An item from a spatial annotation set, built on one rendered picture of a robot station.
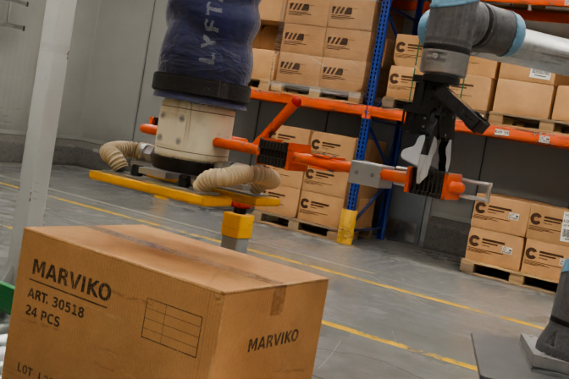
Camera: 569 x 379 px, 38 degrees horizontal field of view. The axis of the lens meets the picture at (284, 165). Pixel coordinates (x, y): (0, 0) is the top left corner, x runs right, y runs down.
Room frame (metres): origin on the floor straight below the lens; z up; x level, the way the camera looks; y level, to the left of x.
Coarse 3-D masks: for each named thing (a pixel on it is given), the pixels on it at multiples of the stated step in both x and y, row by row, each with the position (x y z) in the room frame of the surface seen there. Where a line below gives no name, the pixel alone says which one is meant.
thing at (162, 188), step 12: (132, 168) 1.85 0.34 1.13; (108, 180) 1.84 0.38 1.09; (120, 180) 1.82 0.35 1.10; (132, 180) 1.80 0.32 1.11; (144, 180) 1.80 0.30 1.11; (156, 180) 1.82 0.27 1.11; (180, 180) 1.77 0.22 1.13; (156, 192) 1.76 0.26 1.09; (168, 192) 1.74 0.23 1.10; (180, 192) 1.72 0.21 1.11; (192, 192) 1.72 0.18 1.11; (204, 192) 1.74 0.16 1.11; (216, 192) 1.78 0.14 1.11; (204, 204) 1.69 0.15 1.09; (216, 204) 1.72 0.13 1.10; (228, 204) 1.76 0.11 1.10
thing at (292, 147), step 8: (264, 144) 1.74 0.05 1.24; (272, 144) 1.73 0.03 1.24; (280, 144) 1.71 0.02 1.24; (288, 144) 1.81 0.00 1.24; (296, 144) 1.73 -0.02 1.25; (304, 144) 1.76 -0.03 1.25; (264, 152) 1.74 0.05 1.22; (272, 152) 1.73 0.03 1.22; (280, 152) 1.72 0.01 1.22; (288, 152) 1.71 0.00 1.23; (304, 152) 1.76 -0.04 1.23; (256, 160) 1.75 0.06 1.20; (264, 160) 1.73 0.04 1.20; (272, 160) 1.72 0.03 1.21; (280, 160) 1.71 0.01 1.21; (288, 160) 1.71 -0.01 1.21; (288, 168) 1.71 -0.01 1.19; (296, 168) 1.74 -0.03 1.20; (304, 168) 1.77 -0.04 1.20
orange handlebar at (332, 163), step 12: (144, 132) 1.95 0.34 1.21; (156, 132) 1.93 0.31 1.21; (216, 144) 1.83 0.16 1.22; (228, 144) 1.81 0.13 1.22; (240, 144) 1.79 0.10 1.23; (252, 144) 1.78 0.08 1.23; (300, 156) 1.71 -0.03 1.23; (312, 156) 1.70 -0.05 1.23; (324, 156) 1.68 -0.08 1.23; (324, 168) 1.68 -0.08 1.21; (336, 168) 1.66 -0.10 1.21; (348, 168) 1.65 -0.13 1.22; (384, 168) 1.62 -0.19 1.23; (396, 180) 1.59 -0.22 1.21; (456, 192) 1.54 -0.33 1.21
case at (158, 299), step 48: (48, 240) 1.85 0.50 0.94; (96, 240) 1.87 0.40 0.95; (144, 240) 1.98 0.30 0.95; (192, 240) 2.10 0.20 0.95; (48, 288) 1.83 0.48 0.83; (96, 288) 1.75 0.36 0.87; (144, 288) 1.68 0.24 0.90; (192, 288) 1.61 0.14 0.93; (240, 288) 1.62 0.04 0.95; (288, 288) 1.76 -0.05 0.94; (48, 336) 1.82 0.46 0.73; (96, 336) 1.74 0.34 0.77; (144, 336) 1.67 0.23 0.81; (192, 336) 1.60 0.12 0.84; (240, 336) 1.63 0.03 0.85; (288, 336) 1.78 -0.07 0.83
